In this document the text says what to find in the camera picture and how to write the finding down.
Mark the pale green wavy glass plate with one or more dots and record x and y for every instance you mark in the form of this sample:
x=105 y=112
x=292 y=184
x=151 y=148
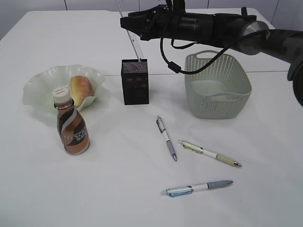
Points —
x=37 y=92

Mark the grey-green plastic woven basket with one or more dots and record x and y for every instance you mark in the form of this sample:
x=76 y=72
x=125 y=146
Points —
x=220 y=91

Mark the clear plastic ruler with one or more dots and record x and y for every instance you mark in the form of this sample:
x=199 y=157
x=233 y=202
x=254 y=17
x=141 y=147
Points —
x=132 y=36

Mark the beige and white pen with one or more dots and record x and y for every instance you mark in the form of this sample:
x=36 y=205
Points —
x=211 y=154

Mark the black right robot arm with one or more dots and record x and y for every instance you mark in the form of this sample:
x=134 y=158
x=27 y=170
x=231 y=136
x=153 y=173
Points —
x=286 y=45

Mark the blue and white pen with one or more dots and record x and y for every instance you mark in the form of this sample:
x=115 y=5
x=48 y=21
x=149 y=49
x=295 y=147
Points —
x=188 y=189

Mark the black mesh pen holder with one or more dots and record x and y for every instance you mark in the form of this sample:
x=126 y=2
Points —
x=135 y=84

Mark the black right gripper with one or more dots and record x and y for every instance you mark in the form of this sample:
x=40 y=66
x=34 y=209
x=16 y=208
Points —
x=216 y=30

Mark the grey and white pen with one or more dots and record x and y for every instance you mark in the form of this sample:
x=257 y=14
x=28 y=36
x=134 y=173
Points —
x=166 y=137

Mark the brown Nescafe coffee bottle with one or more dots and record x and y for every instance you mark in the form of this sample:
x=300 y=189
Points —
x=70 y=124

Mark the sugared bread loaf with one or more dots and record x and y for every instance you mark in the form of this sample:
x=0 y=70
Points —
x=81 y=88

